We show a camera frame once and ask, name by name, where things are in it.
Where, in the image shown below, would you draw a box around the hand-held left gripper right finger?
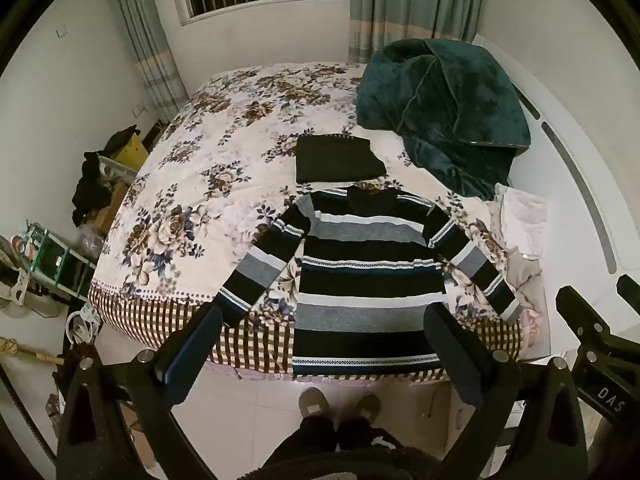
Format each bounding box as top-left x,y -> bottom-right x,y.
423,302 -> 589,480

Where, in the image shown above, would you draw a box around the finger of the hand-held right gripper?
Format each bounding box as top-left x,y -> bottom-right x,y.
555,285 -> 610,348
616,274 -> 640,313

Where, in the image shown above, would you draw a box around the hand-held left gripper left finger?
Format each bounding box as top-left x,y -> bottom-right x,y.
56,303 -> 224,480

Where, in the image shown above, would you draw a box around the striped knit sweater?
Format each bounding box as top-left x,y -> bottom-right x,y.
214,185 -> 525,377

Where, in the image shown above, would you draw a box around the black clothes heap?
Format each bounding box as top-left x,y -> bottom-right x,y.
71,150 -> 119,226

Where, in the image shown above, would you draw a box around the crumpled white cloth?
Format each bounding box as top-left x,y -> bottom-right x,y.
492,182 -> 548,261

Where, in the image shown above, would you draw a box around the grey slipper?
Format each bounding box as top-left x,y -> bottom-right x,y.
298,386 -> 331,418

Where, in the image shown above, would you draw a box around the white bed headboard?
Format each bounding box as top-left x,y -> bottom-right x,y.
470,35 -> 640,301

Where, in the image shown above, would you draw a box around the person's dark pants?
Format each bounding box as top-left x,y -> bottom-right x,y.
250,412 -> 443,480

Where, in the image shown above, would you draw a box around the green shelf rack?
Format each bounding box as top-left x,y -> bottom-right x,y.
20,222 -> 98,302

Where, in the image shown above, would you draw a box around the floral checked bed blanket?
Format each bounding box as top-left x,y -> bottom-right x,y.
87,61 -> 546,383

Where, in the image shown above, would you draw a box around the yellow box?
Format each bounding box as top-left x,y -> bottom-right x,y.
117,132 -> 151,173

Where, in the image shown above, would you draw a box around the black bag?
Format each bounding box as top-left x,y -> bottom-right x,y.
102,124 -> 146,157

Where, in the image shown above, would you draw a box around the folded dark garment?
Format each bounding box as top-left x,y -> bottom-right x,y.
295,134 -> 388,185

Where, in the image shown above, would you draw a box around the teal plush blanket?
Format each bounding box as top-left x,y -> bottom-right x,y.
354,37 -> 532,201

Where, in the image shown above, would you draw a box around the grey-green curtain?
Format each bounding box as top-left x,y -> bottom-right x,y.
347,0 -> 493,66
107,0 -> 190,126

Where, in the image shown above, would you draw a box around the white cable coil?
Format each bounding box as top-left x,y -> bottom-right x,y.
65,304 -> 104,347

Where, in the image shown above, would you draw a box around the wooden broom handle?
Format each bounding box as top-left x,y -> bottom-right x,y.
0,335 -> 66,367

